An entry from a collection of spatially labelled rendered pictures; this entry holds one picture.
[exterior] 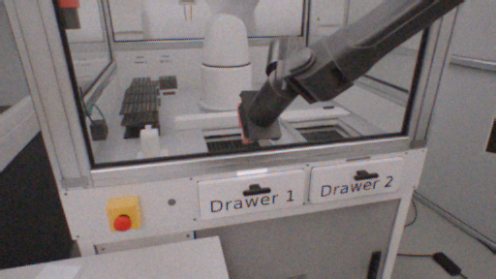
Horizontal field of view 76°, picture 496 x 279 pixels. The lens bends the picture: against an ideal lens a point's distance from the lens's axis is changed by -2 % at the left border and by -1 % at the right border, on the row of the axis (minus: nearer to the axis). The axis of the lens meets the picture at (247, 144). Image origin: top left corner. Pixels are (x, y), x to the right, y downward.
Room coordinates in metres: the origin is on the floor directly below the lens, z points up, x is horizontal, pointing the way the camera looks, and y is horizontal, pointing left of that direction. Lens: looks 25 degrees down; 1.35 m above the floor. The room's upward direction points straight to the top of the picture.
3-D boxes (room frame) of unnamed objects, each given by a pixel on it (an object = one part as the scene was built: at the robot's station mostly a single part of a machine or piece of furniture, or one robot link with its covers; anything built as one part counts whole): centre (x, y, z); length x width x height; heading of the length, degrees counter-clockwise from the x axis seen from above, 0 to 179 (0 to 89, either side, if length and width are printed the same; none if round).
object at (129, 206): (0.63, 0.30, 0.88); 0.07 x 0.05 x 0.07; 104
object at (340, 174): (0.80, -0.32, 0.87); 0.29 x 0.02 x 0.11; 104
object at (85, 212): (1.21, 0.06, 0.87); 1.02 x 0.95 x 0.14; 104
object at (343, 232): (1.21, 0.05, 0.40); 1.03 x 0.95 x 0.80; 104
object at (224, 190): (0.73, -0.01, 0.87); 0.29 x 0.02 x 0.11; 104
